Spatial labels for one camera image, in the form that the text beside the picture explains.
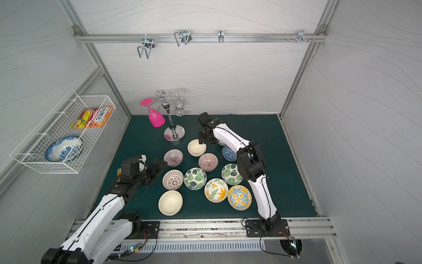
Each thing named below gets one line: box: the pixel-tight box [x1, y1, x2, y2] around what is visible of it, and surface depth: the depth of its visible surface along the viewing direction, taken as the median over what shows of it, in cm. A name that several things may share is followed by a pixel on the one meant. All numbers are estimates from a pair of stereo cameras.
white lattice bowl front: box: [162, 169, 185, 191], surface depth 89 cm
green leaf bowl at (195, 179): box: [183, 167, 208, 191], surface depth 90 cm
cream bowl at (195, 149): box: [187, 139, 207, 157], surface depth 100 cm
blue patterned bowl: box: [221, 145, 237, 162], surface depth 100 cm
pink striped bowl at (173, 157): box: [163, 149, 184, 168], surface depth 98 cm
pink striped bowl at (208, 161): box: [198, 152, 219, 173], surface depth 95 cm
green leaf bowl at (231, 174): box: [220, 162, 244, 186], surface depth 92 cm
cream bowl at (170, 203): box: [158, 190, 183, 217], surface depth 81 cm
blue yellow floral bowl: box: [226, 184, 253, 211], surface depth 83 cm
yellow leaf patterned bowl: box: [204, 178, 229, 203], surface depth 86 cm
